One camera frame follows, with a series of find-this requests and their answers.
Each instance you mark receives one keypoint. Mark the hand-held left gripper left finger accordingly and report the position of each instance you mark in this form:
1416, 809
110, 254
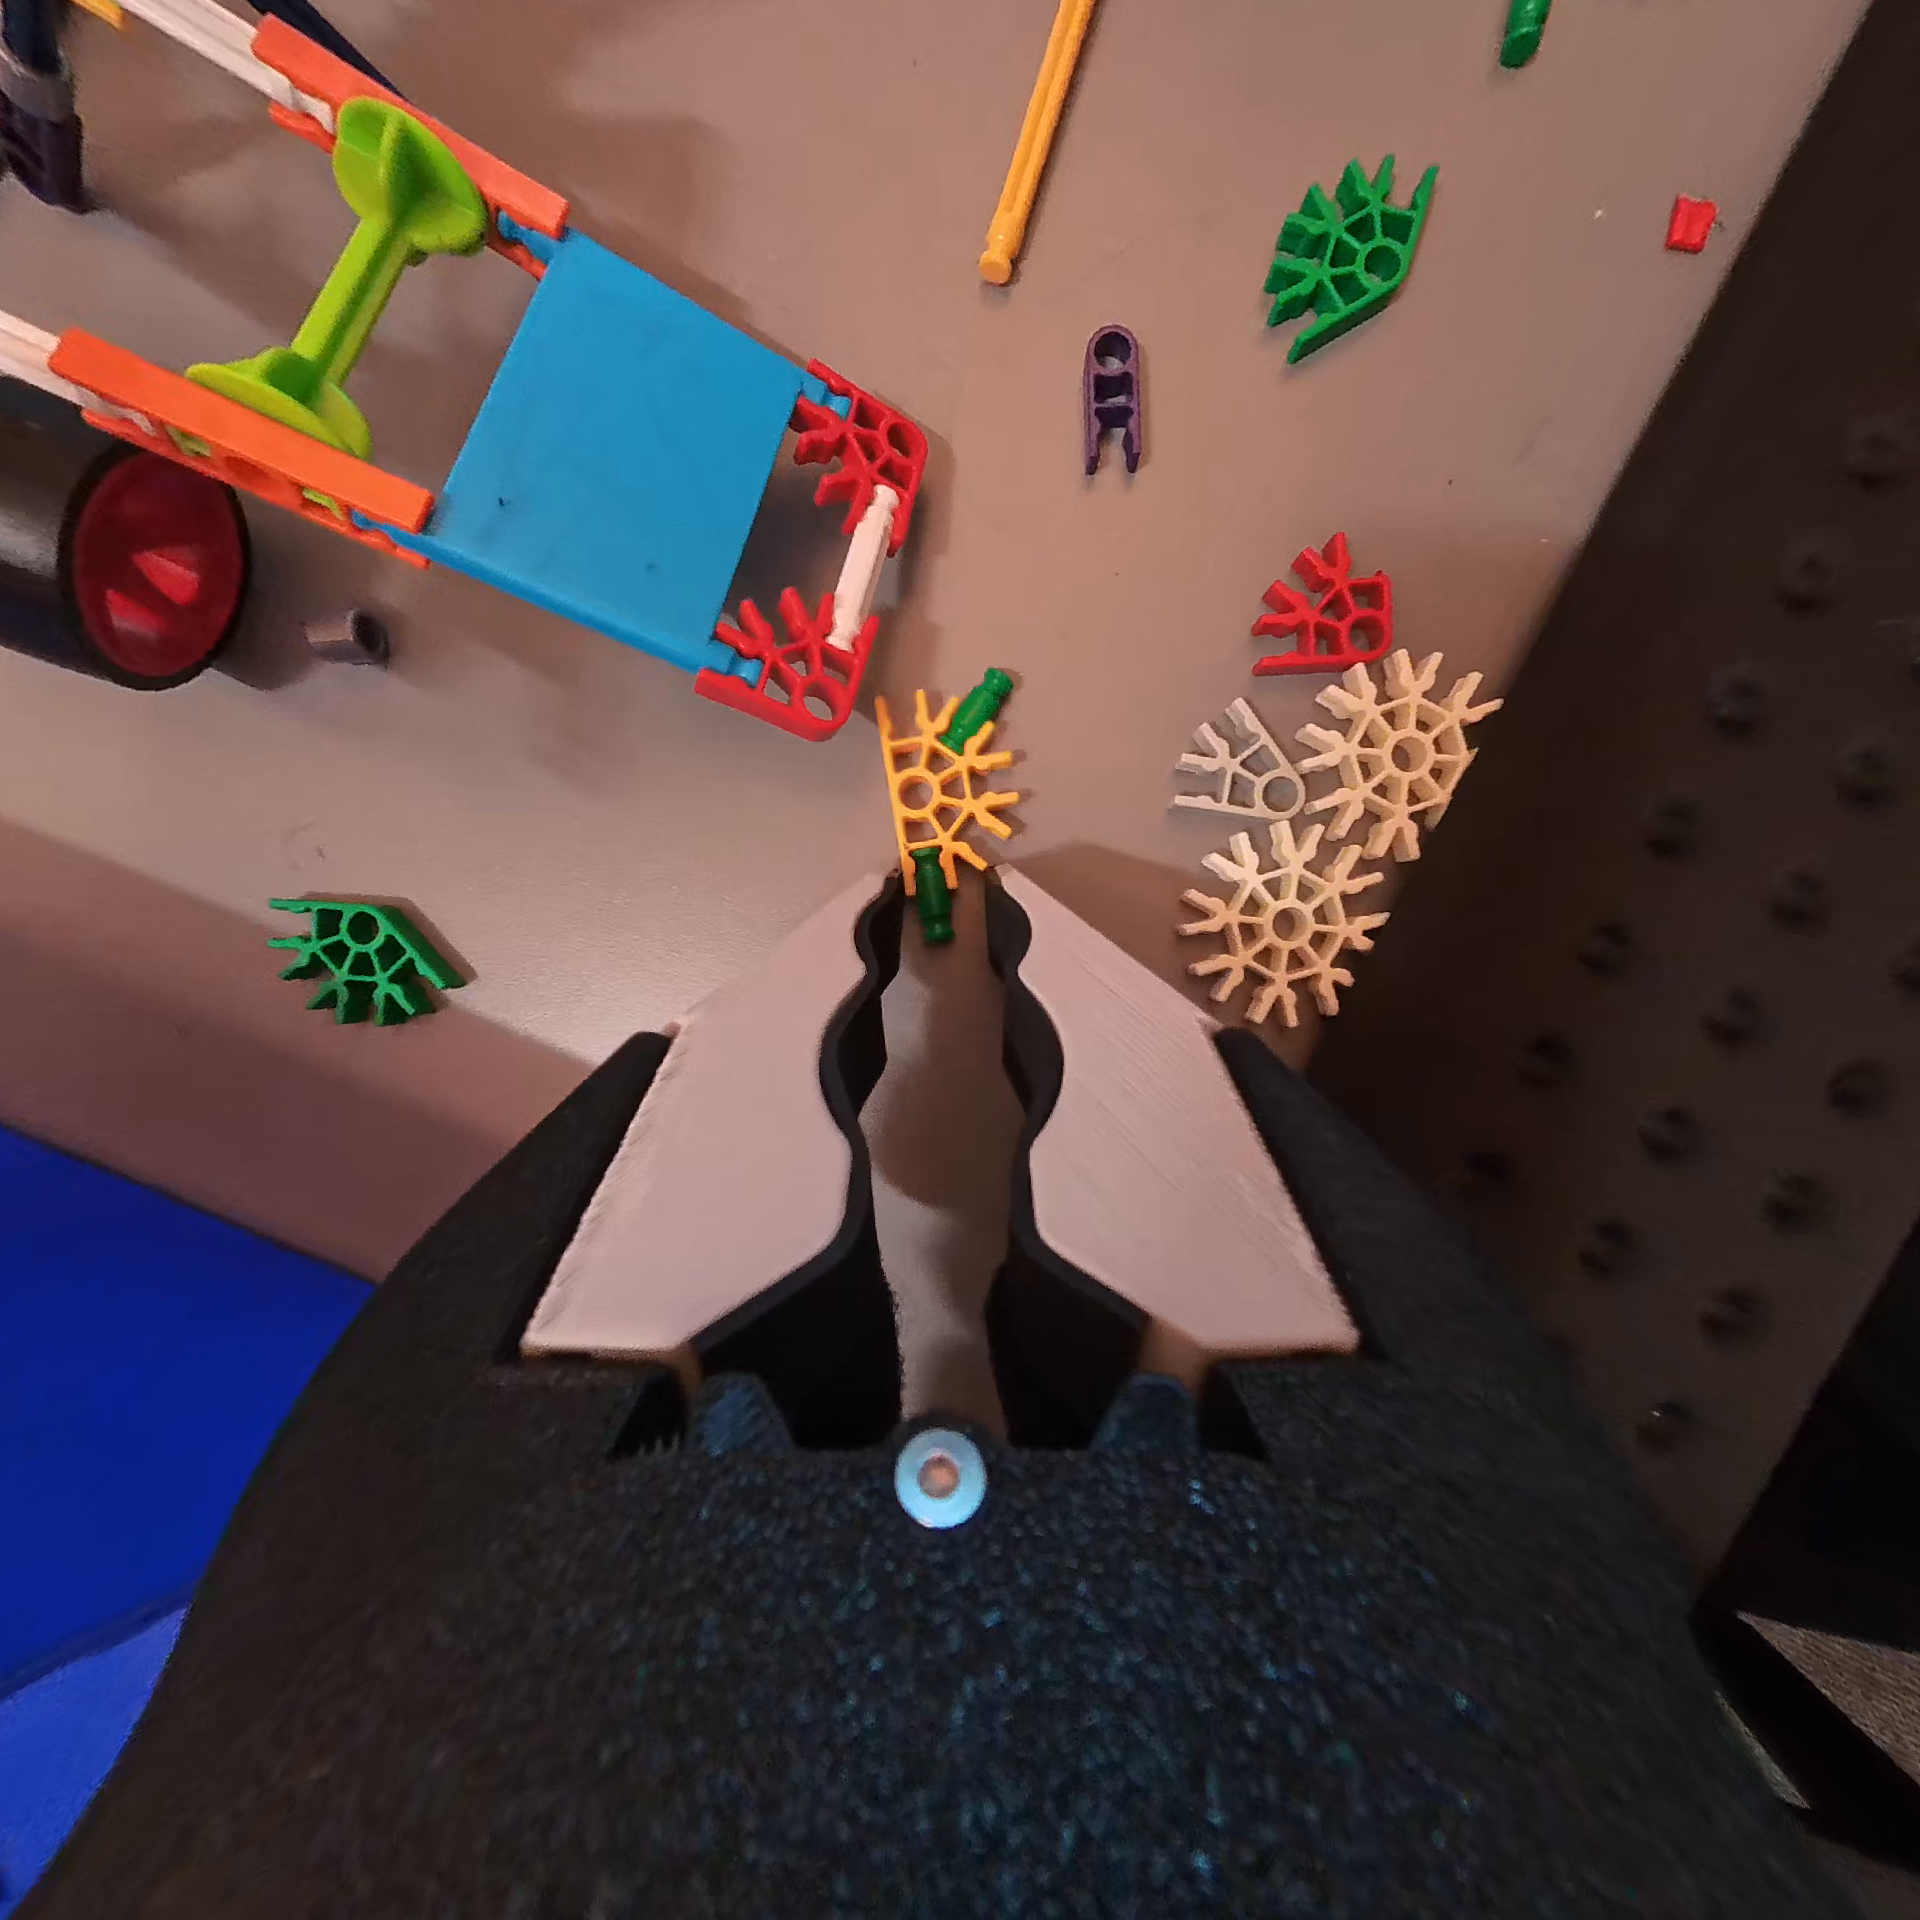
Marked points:
707, 1187

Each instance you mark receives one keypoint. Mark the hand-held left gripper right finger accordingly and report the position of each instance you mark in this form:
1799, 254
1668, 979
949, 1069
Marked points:
1186, 1187

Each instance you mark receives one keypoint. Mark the orange fan connector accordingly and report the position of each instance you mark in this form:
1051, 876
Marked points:
897, 780

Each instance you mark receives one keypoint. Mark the colourful construction toy plane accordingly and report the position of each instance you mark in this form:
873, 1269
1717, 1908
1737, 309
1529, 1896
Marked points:
631, 449

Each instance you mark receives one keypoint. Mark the purple plastic clip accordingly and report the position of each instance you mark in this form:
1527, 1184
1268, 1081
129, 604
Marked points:
1113, 434

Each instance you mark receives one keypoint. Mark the yellow plastic rod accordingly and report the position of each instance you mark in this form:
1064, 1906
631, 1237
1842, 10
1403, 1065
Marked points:
1036, 129

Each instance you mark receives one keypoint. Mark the short green rod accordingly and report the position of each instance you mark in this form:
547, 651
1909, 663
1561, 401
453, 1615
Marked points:
935, 896
1522, 35

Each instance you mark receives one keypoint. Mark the white snowflake connector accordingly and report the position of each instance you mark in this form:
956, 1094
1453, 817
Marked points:
1367, 751
1257, 922

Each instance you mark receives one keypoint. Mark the green fan connector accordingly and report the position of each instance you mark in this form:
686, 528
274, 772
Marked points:
1307, 249
384, 982

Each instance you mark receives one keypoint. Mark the pale grey snowflake connector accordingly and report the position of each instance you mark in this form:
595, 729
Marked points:
1225, 789

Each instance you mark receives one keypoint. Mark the yellow connector with green rod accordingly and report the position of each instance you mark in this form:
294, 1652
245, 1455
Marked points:
984, 701

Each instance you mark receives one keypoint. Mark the red fan connector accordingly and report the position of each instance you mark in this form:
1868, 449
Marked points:
1360, 644

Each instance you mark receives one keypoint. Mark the blue plastic bin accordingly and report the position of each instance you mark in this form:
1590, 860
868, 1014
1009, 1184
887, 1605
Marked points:
121, 1351

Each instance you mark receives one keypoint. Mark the black perforated pad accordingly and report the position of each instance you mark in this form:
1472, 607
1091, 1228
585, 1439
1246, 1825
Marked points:
1727, 751

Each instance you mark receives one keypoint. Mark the small red piece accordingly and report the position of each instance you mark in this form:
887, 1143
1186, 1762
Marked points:
1690, 223

